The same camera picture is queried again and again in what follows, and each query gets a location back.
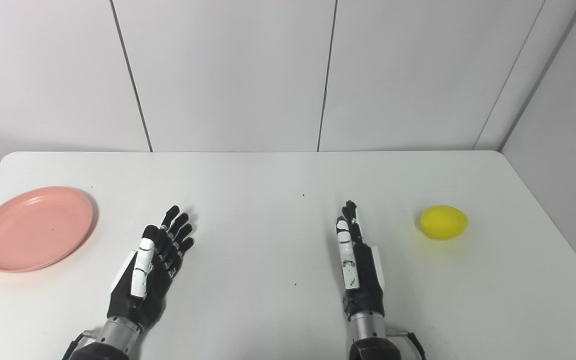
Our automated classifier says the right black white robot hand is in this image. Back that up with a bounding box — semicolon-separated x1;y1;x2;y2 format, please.
336;200;386;321

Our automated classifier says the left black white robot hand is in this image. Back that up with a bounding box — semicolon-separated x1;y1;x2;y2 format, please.
107;205;195;331

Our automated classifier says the yellow lemon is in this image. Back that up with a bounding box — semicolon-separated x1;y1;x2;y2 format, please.
420;205;469;241

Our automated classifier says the pink plastic plate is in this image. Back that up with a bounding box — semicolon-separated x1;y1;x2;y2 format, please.
0;186;95;273

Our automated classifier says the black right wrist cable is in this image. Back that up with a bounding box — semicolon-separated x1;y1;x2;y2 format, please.
385;327;426;360

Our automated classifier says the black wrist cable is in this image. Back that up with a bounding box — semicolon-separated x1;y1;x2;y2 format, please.
385;327;426;360
63;330;96;360

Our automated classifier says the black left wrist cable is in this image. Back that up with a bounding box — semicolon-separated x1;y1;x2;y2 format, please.
63;330;96;360

